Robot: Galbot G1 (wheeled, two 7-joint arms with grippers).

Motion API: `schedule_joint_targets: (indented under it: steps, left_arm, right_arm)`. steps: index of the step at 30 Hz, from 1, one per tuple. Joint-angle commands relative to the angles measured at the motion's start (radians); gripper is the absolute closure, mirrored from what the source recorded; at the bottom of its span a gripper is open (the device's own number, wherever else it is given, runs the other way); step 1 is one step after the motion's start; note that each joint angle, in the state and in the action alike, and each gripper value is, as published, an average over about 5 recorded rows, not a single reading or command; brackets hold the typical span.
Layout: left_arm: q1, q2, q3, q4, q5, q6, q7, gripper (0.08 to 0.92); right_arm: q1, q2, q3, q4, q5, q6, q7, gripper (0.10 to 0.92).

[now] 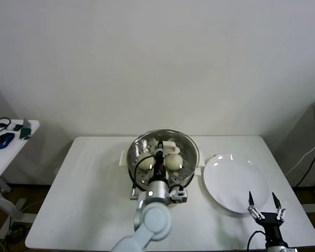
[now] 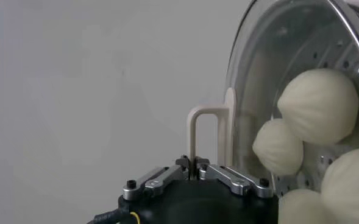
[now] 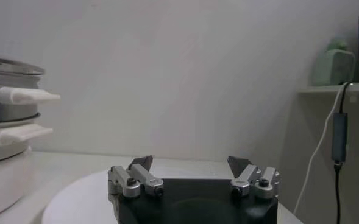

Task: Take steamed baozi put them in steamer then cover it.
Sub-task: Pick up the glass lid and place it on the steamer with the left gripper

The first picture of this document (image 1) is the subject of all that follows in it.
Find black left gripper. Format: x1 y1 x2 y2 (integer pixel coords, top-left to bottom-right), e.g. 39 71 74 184
152 140 170 182

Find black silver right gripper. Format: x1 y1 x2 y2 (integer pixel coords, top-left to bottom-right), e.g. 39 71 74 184
247 191 287 245

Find round glass pot lid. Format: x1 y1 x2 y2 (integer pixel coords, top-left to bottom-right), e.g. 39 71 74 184
130 129 201 182

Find white steamed baozi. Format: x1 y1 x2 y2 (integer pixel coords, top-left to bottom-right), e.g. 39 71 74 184
137 154 156 171
164 154 184 172

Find stainless steel steamer basket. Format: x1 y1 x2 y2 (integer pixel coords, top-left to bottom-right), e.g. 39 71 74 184
126 129 200 194

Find white round plate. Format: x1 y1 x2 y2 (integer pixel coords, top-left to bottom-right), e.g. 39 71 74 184
202 153 270 216

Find green grey handheld device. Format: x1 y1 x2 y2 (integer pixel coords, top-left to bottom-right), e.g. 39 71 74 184
18 118 33 141

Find white side table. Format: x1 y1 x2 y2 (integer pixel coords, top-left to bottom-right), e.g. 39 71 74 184
0 119 41 238

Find blue computer mouse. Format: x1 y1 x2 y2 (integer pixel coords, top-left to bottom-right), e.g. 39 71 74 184
0 132 16 150

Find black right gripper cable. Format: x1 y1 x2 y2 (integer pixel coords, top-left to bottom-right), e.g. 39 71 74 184
247 230 266 252

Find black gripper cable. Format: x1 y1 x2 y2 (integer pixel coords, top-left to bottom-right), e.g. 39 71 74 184
247 230 266 252
130 156 156 200

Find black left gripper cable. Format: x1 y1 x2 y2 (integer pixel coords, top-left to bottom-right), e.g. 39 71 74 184
130 156 156 200

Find white power cable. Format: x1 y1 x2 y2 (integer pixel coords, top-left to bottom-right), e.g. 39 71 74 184
287 138 315 174

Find black earphone cable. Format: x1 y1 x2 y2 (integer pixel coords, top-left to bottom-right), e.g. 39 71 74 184
0 117 12 133

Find tangled floor cables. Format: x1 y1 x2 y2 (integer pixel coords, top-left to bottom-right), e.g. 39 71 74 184
0 224 27 252

